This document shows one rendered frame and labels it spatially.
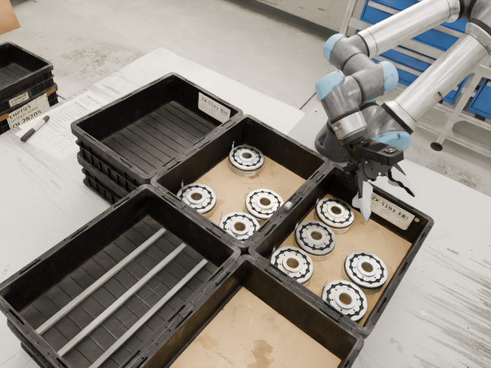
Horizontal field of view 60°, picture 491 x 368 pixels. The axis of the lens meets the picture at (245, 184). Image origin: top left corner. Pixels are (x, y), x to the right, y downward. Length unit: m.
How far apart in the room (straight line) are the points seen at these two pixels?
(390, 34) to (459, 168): 1.91
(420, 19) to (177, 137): 0.75
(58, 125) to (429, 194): 1.30
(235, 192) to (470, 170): 2.10
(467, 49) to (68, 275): 1.10
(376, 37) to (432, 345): 0.79
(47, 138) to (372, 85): 1.04
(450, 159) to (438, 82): 1.84
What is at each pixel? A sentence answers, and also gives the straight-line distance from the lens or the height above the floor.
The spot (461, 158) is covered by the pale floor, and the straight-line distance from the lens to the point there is 3.11.
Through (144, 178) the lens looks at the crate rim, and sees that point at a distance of 1.06.
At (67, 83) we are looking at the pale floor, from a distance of 3.10.
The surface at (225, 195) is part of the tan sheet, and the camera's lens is 1.17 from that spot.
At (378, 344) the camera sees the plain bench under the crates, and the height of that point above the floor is 0.70.
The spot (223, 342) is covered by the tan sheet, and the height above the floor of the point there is 0.83.
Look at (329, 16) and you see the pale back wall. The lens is 3.91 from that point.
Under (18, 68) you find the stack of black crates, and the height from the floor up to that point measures 0.49.
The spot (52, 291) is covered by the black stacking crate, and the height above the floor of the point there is 0.83.
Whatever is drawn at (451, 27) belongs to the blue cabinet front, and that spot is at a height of 0.74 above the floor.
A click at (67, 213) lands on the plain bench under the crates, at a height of 0.70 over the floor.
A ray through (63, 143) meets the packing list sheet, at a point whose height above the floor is 0.70.
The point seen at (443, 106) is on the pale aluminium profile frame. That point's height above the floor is 0.29.
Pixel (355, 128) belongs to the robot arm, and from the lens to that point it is 1.03.
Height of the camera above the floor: 1.69
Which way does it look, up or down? 46 degrees down
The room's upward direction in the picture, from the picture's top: 10 degrees clockwise
